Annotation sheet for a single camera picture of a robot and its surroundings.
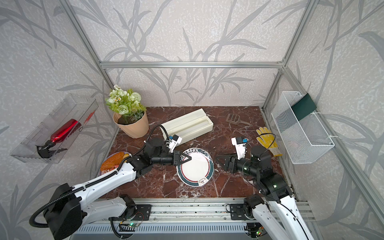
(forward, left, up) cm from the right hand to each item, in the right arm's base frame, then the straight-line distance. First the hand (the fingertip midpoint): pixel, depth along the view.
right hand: (219, 156), depth 66 cm
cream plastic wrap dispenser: (+32, +17, -19) cm, 41 cm away
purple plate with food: (+7, +60, -20) cm, 64 cm away
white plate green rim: (-4, +9, -8) cm, 13 cm away
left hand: (+1, +13, -5) cm, 14 cm away
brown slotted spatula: (+42, -18, -23) cm, 52 cm away
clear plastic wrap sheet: (-4, +10, -8) cm, 13 cm away
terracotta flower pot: (+25, +49, -12) cm, 57 cm away
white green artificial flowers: (+32, +51, +3) cm, 60 cm away
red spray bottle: (-1, +70, +10) cm, 70 cm away
